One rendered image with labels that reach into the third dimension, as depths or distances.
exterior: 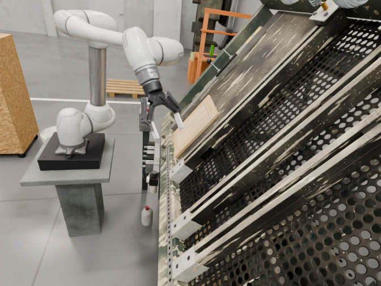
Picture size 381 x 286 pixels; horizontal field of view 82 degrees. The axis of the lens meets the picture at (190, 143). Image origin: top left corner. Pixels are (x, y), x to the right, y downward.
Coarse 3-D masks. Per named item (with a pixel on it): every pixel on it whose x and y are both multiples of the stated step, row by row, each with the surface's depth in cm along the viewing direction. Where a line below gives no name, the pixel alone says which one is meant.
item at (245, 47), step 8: (264, 32) 143; (256, 40) 145; (240, 48) 150; (248, 48) 147; (240, 56) 149; (232, 64) 152; (224, 72) 154; (216, 80) 157; (208, 88) 160; (200, 96) 163; (192, 104) 166; (184, 112) 170; (176, 128) 176
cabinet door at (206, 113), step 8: (208, 96) 155; (200, 104) 159; (208, 104) 148; (192, 112) 163; (200, 112) 152; (208, 112) 141; (216, 112) 133; (192, 120) 156; (200, 120) 145; (208, 120) 135; (184, 128) 159; (192, 128) 148; (200, 128) 138; (176, 136) 162; (184, 136) 152; (192, 136) 141; (176, 144) 154; (184, 144) 144; (176, 152) 147
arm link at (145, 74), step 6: (144, 66) 82; (150, 66) 82; (156, 66) 85; (138, 72) 82; (144, 72) 82; (150, 72) 82; (156, 72) 84; (138, 78) 84; (144, 78) 82; (150, 78) 82; (156, 78) 84
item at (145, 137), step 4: (144, 132) 199; (148, 132) 199; (144, 136) 201; (148, 136) 201; (144, 140) 203; (148, 140) 204; (144, 144) 206; (144, 148) 208; (144, 164) 218; (144, 168) 221; (144, 176) 227; (144, 180) 230; (144, 184) 234; (144, 188) 237
